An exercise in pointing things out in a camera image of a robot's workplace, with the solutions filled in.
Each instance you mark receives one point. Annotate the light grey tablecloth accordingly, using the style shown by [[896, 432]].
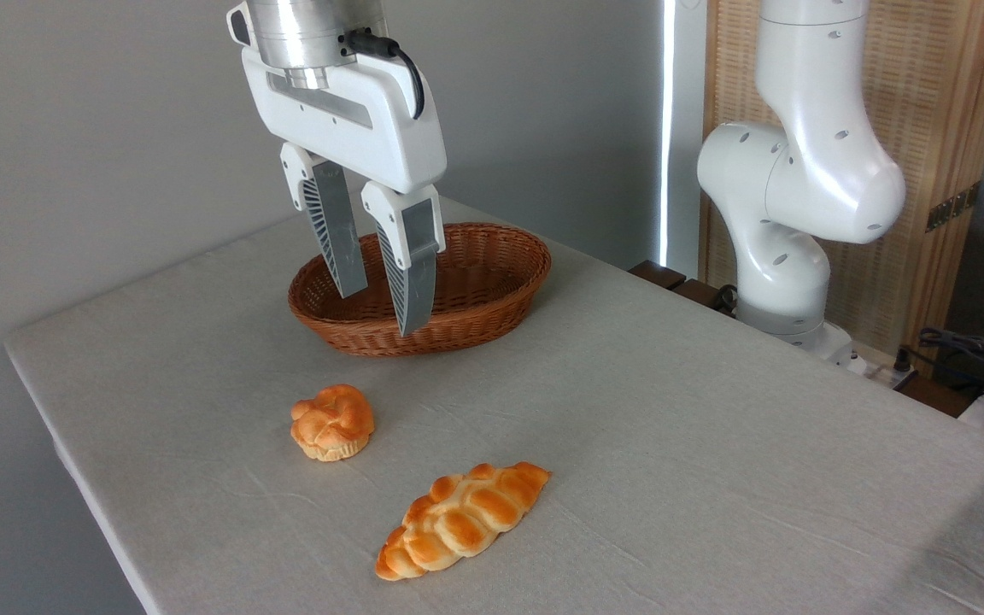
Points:
[[714, 470]]

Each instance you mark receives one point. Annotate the metal screen hinge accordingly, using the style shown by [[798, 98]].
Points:
[[951, 207]]

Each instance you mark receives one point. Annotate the wooden bamboo folding screen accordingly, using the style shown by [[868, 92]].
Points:
[[936, 94]]

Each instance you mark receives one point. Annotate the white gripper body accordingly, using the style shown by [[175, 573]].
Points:
[[372, 128]]

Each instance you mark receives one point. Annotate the dark brown wooden block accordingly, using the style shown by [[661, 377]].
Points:
[[658, 274], [699, 295]]

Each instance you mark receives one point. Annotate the round knotted bread bun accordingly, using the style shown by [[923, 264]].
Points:
[[331, 423]]

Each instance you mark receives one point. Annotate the white window frame strip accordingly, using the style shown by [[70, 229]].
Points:
[[682, 128]]

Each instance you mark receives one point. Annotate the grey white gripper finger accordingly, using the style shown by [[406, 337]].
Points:
[[334, 231], [411, 265]]

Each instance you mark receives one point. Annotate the brown wicker oval basket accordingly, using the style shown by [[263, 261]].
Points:
[[483, 282]]

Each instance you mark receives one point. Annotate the long braided bread loaf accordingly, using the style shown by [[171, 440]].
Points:
[[458, 521]]

